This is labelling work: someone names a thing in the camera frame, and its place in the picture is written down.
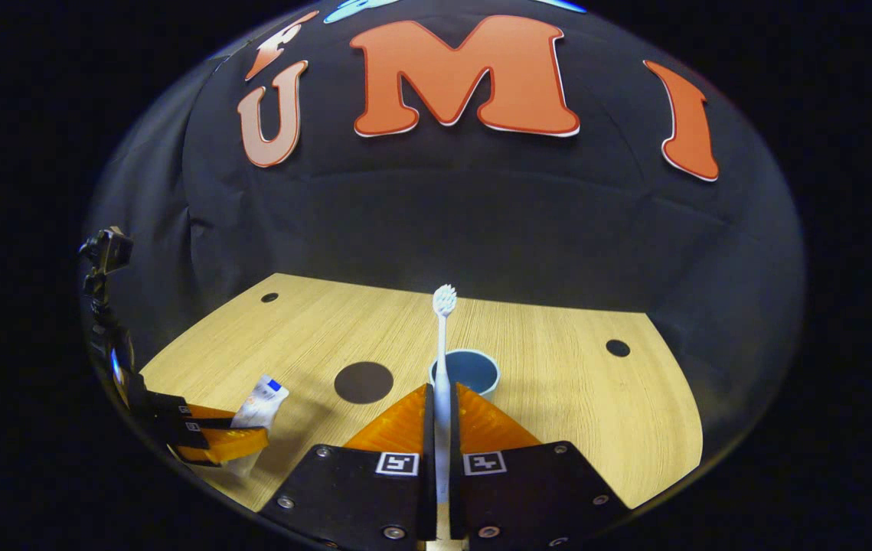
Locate dark round coaster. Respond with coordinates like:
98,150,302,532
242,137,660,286
334,361,394,405

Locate wooden desktop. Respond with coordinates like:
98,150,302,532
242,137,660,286
139,272,704,551

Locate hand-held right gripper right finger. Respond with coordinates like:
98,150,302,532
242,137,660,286
449,383,630,550

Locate grey-blue cup with wooden handle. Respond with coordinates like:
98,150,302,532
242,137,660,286
429,349,500,397

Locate white toothpaste tube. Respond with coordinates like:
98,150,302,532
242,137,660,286
225,375,290,477

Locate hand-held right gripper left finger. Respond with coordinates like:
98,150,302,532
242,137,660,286
261,383,436,551

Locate white toothbrush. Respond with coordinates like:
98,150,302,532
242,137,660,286
431,284,459,510

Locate black backdrop cloth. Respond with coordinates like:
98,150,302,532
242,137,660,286
83,0,808,491

